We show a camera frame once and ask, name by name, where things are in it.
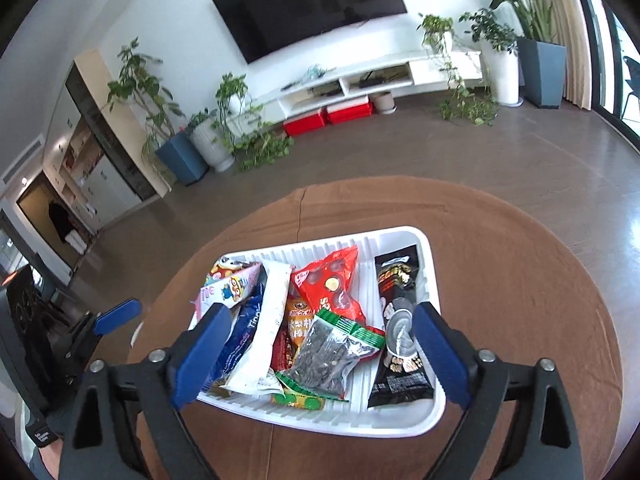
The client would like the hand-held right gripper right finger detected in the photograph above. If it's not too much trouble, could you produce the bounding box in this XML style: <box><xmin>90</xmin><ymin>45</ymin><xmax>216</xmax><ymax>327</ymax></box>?
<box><xmin>411</xmin><ymin>301</ymin><xmax>586</xmax><ymax>480</ymax></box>

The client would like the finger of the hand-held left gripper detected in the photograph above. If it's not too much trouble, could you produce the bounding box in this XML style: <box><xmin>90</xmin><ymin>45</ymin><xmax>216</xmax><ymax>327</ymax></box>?
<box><xmin>65</xmin><ymin>298</ymin><xmax>143</xmax><ymax>358</ymax></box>

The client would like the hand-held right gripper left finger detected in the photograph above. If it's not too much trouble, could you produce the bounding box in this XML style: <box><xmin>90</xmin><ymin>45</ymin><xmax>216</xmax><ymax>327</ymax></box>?
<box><xmin>57</xmin><ymin>302</ymin><xmax>233</xmax><ymax>480</ymax></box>

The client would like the blue biscuit packet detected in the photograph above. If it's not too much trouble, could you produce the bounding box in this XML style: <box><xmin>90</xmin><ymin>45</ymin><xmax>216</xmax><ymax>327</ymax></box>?
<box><xmin>210</xmin><ymin>280</ymin><xmax>266</xmax><ymax>391</ymax></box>

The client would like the pink snack packet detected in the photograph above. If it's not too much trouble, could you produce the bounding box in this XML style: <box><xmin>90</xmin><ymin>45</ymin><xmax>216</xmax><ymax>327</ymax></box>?
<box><xmin>192</xmin><ymin>262</ymin><xmax>263</xmax><ymax>321</ymax></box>

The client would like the large white snack packet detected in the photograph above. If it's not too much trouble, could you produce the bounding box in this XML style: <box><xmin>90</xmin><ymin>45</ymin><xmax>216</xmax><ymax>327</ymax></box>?
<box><xmin>220</xmin><ymin>260</ymin><xmax>293</xmax><ymax>396</ymax></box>

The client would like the long black snack packet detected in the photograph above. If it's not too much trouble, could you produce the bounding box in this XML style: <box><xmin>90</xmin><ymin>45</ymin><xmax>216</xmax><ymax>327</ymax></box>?
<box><xmin>367</xmin><ymin>244</ymin><xmax>435</xmax><ymax>409</ymax></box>

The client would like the small dark red packet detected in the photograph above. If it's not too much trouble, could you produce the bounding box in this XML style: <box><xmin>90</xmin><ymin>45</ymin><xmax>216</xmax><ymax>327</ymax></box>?
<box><xmin>270</xmin><ymin>330</ymin><xmax>296</xmax><ymax>373</ymax></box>

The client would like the cartoon print snack packet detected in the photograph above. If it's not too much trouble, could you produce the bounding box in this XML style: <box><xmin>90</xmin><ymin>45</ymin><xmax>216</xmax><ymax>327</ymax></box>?
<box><xmin>207</xmin><ymin>255</ymin><xmax>261</xmax><ymax>286</ymax></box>

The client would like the white plastic tray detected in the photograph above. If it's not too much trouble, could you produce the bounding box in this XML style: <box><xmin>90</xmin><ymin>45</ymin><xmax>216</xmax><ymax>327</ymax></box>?
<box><xmin>189</xmin><ymin>226</ymin><xmax>447</xmax><ymax>437</ymax></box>

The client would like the orange snack packet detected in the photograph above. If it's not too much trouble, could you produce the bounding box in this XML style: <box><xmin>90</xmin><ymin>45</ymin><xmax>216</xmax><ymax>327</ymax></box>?
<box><xmin>270</xmin><ymin>295</ymin><xmax>326</xmax><ymax>411</ymax></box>

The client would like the clear green-edged seed packet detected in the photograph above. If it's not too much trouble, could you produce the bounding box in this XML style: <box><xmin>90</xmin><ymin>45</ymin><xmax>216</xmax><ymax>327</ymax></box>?
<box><xmin>275</xmin><ymin>307</ymin><xmax>387</xmax><ymax>403</ymax></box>

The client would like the red chocolate ball packet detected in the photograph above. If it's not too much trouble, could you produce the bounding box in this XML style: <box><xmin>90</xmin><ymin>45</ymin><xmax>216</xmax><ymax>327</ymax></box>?
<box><xmin>290</xmin><ymin>245</ymin><xmax>367</xmax><ymax>328</ymax></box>

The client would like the leafy tree in blue pot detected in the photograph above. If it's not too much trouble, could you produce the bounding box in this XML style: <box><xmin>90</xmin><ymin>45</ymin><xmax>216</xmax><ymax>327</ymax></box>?
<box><xmin>102</xmin><ymin>37</ymin><xmax>211</xmax><ymax>187</ymax></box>

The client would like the plant in white ribbed pot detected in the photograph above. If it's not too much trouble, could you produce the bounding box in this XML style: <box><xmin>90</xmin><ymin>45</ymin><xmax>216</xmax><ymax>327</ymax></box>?
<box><xmin>185</xmin><ymin>107</ymin><xmax>236</xmax><ymax>173</ymax></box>

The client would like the trailing pothos plant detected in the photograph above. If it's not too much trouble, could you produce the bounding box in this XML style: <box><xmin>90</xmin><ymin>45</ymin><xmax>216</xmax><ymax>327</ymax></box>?
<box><xmin>212</xmin><ymin>72</ymin><xmax>296</xmax><ymax>173</ymax></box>
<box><xmin>417</xmin><ymin>14</ymin><xmax>501</xmax><ymax>127</ymax></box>

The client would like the red storage box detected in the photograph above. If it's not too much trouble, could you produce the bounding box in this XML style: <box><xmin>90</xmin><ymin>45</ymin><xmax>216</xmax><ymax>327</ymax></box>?
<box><xmin>326</xmin><ymin>100</ymin><xmax>374</xmax><ymax>126</ymax></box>
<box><xmin>283</xmin><ymin>111</ymin><xmax>328</xmax><ymax>137</ymax></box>

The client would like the shrub in tall white pot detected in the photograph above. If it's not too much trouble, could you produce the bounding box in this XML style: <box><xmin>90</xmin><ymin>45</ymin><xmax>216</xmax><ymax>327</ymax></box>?
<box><xmin>460</xmin><ymin>8</ymin><xmax>523</xmax><ymax>107</ymax></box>

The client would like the white television cabinet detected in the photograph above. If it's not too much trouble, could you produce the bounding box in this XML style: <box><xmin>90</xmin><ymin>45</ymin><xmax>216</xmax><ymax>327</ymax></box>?
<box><xmin>270</xmin><ymin>49</ymin><xmax>483</xmax><ymax>121</ymax></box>

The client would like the broad-leaf plant in grey-blue pot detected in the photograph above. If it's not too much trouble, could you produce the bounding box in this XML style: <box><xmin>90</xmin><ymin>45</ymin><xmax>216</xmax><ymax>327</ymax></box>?
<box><xmin>472</xmin><ymin>0</ymin><xmax>568</xmax><ymax>109</ymax></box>

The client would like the black framed glass door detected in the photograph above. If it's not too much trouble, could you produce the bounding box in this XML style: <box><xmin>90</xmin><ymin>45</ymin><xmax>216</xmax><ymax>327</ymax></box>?
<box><xmin>570</xmin><ymin>0</ymin><xmax>640</xmax><ymax>146</ymax></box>

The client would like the black metal chair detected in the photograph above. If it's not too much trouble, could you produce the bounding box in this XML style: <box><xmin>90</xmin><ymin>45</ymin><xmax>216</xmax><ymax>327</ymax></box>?
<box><xmin>620</xmin><ymin>55</ymin><xmax>640</xmax><ymax>126</ymax></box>

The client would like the beige curtain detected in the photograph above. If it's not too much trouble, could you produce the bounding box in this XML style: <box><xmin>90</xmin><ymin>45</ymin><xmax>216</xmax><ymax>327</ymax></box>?
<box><xmin>532</xmin><ymin>0</ymin><xmax>593</xmax><ymax>111</ymax></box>

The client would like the built-in wall cabinet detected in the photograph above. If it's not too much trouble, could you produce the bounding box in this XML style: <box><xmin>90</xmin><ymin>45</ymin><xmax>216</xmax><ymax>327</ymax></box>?
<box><xmin>0</xmin><ymin>49</ymin><xmax>173</xmax><ymax>281</ymax></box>

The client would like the black wall television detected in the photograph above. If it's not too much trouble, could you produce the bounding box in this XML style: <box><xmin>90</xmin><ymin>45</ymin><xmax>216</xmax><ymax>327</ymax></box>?
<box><xmin>212</xmin><ymin>0</ymin><xmax>408</xmax><ymax>65</ymax></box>

